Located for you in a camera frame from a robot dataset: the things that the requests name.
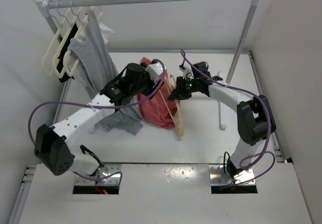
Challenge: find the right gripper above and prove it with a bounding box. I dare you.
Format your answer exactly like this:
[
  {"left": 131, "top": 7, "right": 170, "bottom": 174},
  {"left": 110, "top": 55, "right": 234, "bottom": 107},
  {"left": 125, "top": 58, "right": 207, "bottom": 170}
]
[{"left": 169, "top": 77, "right": 200, "bottom": 101}]

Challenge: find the red t shirt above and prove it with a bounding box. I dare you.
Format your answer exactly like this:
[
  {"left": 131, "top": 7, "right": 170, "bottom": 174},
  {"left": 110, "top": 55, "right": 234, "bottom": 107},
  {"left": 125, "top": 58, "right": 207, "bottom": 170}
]
[{"left": 137, "top": 56, "right": 182, "bottom": 129}]

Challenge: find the beige plastic hanger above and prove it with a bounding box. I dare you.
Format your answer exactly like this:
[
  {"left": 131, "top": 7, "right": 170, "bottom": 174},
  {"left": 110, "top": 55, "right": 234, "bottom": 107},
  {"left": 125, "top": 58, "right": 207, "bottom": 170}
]
[{"left": 158, "top": 74, "right": 185, "bottom": 138}]

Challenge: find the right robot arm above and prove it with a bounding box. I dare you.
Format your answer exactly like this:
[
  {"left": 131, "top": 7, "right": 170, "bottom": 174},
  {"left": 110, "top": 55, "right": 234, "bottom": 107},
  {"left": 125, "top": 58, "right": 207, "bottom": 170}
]
[{"left": 168, "top": 61, "right": 276, "bottom": 178}]

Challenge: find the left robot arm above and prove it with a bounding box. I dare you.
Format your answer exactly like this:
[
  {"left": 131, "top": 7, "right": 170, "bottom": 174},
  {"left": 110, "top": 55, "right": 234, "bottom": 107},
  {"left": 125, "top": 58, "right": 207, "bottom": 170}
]
[{"left": 34, "top": 62, "right": 166, "bottom": 176}]

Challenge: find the grey t shirt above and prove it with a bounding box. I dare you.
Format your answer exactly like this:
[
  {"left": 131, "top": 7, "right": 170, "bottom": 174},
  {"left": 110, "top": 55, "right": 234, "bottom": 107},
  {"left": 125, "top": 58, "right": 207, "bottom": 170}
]
[{"left": 68, "top": 8, "right": 143, "bottom": 135}]

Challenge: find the cream hanger with grey shirt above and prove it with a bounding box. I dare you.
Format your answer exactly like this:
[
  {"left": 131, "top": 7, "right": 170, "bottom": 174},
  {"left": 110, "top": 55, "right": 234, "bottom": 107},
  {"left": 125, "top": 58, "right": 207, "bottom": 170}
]
[{"left": 63, "top": 13, "right": 89, "bottom": 77}]

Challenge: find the cream hanger outer left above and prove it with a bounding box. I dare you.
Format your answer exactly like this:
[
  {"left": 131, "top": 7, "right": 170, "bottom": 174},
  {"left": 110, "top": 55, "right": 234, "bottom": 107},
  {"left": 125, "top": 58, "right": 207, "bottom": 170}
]
[{"left": 39, "top": 0, "right": 72, "bottom": 77}]

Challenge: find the white cloth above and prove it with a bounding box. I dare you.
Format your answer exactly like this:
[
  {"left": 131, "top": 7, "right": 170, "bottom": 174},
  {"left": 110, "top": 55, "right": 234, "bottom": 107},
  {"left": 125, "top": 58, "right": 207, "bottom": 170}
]
[{"left": 99, "top": 22, "right": 114, "bottom": 44}]

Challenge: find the black cloth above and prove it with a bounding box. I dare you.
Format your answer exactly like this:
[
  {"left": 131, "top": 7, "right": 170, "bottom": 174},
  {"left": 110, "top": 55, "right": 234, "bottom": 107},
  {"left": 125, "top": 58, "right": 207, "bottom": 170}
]
[{"left": 56, "top": 24, "right": 78, "bottom": 83}]

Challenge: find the white clothes rack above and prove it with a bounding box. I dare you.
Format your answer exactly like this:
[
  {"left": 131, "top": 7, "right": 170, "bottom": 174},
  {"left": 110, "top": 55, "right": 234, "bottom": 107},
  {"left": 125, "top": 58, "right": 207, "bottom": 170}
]
[{"left": 32, "top": 0, "right": 260, "bottom": 84}]

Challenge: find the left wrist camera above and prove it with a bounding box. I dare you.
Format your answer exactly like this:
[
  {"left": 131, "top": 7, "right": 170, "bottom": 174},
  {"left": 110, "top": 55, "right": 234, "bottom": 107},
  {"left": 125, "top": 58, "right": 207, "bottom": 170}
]
[{"left": 145, "top": 63, "right": 167, "bottom": 82}]

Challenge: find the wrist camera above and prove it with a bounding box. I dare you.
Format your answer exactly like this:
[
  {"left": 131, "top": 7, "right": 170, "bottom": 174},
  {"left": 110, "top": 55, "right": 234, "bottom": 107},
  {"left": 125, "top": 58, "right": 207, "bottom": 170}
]
[
  {"left": 179, "top": 63, "right": 194, "bottom": 80},
  {"left": 145, "top": 63, "right": 167, "bottom": 82}
]

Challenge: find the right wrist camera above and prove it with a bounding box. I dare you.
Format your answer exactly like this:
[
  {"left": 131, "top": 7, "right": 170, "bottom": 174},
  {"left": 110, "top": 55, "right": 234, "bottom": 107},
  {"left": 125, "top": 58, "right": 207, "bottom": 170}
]
[{"left": 179, "top": 63, "right": 194, "bottom": 80}]

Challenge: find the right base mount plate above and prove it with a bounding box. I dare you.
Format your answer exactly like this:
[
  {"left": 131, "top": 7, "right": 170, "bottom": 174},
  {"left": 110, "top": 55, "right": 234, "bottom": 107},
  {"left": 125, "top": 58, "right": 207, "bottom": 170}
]
[{"left": 208, "top": 164, "right": 256, "bottom": 186}]

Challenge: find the base mount plate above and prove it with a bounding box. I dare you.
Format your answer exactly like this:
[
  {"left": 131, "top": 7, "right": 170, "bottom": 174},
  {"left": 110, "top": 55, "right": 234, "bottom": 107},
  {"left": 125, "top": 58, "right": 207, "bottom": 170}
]
[
  {"left": 208, "top": 164, "right": 256, "bottom": 186},
  {"left": 75, "top": 164, "right": 123, "bottom": 187}
]

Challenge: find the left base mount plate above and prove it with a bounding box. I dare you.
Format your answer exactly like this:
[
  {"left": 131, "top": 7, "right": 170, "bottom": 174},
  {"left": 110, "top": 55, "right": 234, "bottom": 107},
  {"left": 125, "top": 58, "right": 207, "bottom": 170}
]
[{"left": 75, "top": 164, "right": 123, "bottom": 187}]

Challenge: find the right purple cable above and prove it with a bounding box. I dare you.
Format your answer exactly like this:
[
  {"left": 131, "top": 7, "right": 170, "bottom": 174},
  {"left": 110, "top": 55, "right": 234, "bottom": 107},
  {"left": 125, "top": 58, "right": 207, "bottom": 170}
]
[{"left": 180, "top": 49, "right": 276, "bottom": 190}]

